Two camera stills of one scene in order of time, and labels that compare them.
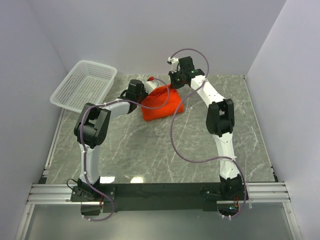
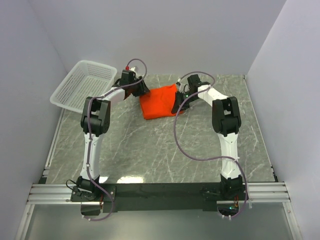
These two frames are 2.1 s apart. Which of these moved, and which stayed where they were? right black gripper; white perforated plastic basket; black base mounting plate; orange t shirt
Moved: right black gripper
Stayed: white perforated plastic basket; orange t shirt; black base mounting plate
